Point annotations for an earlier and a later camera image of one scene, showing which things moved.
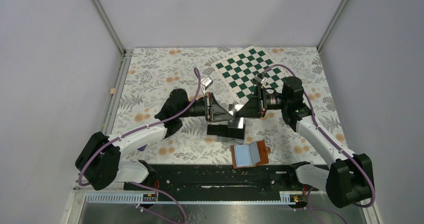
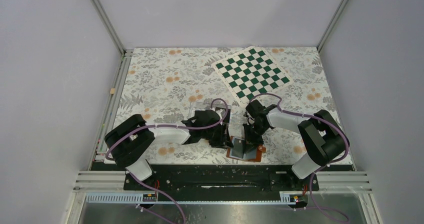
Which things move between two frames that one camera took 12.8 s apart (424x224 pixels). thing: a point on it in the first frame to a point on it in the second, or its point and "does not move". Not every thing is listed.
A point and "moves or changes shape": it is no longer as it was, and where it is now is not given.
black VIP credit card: (231, 107) to (237, 150)
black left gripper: (216, 113) to (223, 140)
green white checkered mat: (238, 70) does not move
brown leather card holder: (256, 153) moves or changes shape
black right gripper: (256, 107) to (249, 139)
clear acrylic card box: (232, 130) moves or changes shape
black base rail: (190, 182) does not move
